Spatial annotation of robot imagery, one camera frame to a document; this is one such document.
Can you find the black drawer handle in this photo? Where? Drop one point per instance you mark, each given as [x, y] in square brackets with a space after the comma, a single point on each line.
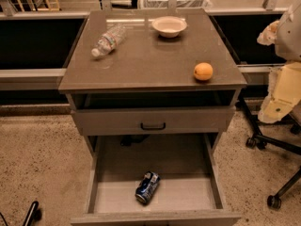
[153, 127]

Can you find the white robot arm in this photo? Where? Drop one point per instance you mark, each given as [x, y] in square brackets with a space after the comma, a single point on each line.
[285, 34]

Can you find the black office chair base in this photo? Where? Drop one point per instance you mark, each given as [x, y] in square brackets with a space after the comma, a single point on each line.
[259, 140]

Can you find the white wire basket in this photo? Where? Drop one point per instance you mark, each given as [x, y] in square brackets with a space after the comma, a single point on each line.
[147, 4]

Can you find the blue pepsi can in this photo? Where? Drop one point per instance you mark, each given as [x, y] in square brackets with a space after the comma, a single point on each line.
[147, 187]

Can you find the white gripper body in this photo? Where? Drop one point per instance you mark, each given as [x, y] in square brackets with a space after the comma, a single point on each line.
[289, 37]

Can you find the clear plastic water bottle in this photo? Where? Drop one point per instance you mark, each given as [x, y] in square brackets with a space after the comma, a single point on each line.
[109, 40]

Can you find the white paper bowl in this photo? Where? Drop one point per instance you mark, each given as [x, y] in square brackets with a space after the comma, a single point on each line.
[169, 26]

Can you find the closed grey top drawer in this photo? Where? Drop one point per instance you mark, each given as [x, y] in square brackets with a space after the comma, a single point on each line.
[104, 122]

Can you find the open grey middle drawer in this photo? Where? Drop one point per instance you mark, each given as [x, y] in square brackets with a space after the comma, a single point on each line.
[188, 193]

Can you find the orange fruit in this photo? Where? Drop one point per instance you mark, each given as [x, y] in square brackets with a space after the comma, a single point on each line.
[203, 71]

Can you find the black chair leg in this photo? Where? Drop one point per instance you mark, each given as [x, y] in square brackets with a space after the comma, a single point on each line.
[33, 214]

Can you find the grey drawer cabinet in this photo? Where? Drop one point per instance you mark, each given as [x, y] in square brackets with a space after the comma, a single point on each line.
[149, 71]

